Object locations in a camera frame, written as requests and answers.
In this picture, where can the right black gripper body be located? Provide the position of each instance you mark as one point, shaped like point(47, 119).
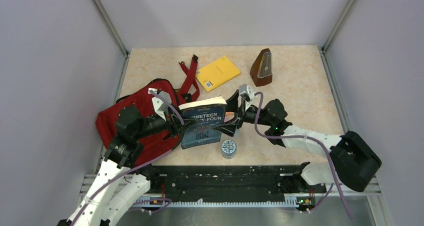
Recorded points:
point(249, 116)

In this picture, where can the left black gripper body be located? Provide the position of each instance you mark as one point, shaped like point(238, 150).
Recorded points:
point(172, 124)

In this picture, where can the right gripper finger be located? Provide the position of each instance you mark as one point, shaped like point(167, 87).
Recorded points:
point(228, 128)
point(232, 103)

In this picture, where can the red student backpack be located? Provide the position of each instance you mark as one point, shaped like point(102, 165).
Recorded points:
point(132, 132)

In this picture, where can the Nineteen Eighty-Four dark book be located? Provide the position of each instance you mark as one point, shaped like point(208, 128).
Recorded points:
point(206, 114)

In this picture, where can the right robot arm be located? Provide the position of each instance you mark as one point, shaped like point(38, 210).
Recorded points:
point(350, 160)

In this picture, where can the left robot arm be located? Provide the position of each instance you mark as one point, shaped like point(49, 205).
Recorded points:
point(118, 184)

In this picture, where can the round blue patterned tin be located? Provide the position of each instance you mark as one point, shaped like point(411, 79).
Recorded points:
point(228, 149)

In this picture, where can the yellow notebook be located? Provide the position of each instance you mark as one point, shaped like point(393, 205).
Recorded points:
point(216, 73)

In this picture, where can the brown wooden metronome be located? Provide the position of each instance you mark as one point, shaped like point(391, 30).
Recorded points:
point(261, 70)

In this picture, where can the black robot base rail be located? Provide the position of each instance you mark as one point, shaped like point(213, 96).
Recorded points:
point(229, 184)

